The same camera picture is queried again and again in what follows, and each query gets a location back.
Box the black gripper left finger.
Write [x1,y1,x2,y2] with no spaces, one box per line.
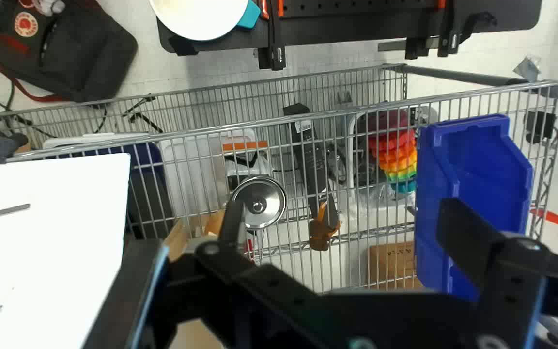
[84,238,179,349]

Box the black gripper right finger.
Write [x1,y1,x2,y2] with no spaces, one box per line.
[437,195,553,349]

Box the small brown bear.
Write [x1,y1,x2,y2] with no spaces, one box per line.
[307,191,344,251]

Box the blue plastic storage bin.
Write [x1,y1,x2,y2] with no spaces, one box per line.
[413,112,535,302]

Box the white flat board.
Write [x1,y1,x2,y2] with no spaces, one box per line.
[0,151,134,349]

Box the small cardboard box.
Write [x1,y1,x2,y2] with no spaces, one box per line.
[367,240,419,290]

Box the small steel cup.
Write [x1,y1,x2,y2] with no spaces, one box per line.
[229,174,289,232]

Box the rainbow stacking toy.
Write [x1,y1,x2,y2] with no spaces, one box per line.
[367,108,421,195]

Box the orange white container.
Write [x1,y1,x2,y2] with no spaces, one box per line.
[222,137,272,156]

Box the black backpack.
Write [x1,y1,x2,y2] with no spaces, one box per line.
[0,0,142,104]

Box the white bowl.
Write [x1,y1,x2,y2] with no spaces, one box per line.
[148,0,251,42]

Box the black orange bar clamp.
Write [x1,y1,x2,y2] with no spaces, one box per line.
[256,0,289,71]

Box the black pegboard table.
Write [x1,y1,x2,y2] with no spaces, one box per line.
[156,0,545,58]

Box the silver wire shelf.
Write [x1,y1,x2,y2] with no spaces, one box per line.
[0,61,558,294]

